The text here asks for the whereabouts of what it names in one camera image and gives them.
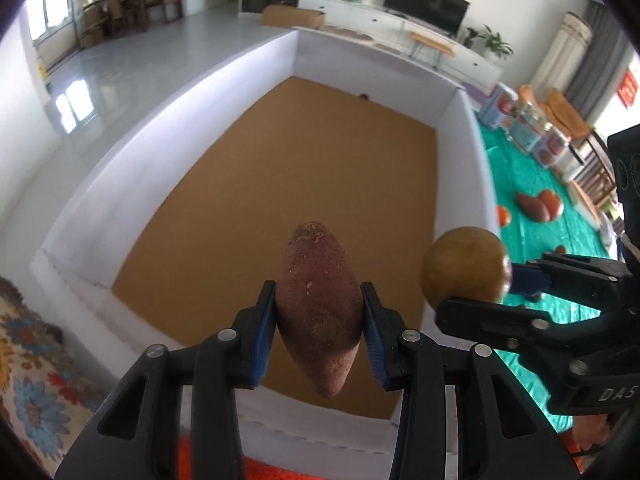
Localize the green potted plant right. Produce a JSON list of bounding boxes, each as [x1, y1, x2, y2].
[[463, 25, 514, 62]]

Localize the grey curtain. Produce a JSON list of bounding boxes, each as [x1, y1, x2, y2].
[[564, 1, 634, 126]]

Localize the white tv cabinet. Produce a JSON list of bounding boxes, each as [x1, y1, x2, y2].
[[298, 0, 502, 94]]

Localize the clear plastic jar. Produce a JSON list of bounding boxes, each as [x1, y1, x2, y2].
[[508, 102, 551, 153]]

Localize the flat white box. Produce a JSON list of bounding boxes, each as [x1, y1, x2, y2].
[[566, 181, 601, 231]]

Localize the large yellow-green orange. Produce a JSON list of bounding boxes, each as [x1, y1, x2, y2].
[[420, 226, 512, 310]]

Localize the large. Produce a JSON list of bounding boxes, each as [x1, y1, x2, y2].
[[274, 221, 363, 399]]

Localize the white foam box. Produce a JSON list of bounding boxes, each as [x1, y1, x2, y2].
[[29, 27, 504, 470]]

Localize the far sweet potato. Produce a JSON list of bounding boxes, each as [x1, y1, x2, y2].
[[515, 192, 550, 223]]

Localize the clear container white contents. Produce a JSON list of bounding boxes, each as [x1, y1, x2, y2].
[[559, 145, 585, 183]]

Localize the wooden small stool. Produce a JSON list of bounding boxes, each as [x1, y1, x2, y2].
[[409, 32, 456, 72]]

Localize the cardboard box on floor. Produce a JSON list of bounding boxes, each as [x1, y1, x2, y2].
[[262, 4, 326, 29]]

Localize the right hand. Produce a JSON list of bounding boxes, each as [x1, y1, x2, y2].
[[560, 412, 627, 474]]

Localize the floral rug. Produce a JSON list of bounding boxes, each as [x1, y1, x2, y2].
[[1, 278, 106, 479]]

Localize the blue-red tin can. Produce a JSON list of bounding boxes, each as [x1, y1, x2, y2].
[[477, 82, 518, 130], [530, 126, 570, 168]]

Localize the wooden chair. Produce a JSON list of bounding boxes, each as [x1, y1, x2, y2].
[[575, 130, 616, 207]]

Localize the red wall decoration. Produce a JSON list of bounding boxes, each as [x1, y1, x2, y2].
[[616, 67, 639, 108]]

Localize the dark dried mushroom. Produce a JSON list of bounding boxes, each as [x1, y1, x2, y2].
[[526, 292, 544, 302]]

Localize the left blue-red tin can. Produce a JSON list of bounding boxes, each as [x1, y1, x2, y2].
[[477, 82, 518, 130]]

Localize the right blue-red tin can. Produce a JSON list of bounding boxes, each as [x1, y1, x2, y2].
[[530, 126, 570, 168]]

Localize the red-orange sleeve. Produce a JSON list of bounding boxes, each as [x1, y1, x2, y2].
[[178, 437, 319, 480]]

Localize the large red tomato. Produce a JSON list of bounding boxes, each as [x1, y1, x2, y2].
[[537, 188, 564, 221]]

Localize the black television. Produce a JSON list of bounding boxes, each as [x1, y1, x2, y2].
[[383, 0, 470, 36]]

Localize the white standing air conditioner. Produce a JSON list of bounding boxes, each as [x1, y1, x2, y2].
[[530, 12, 593, 101]]

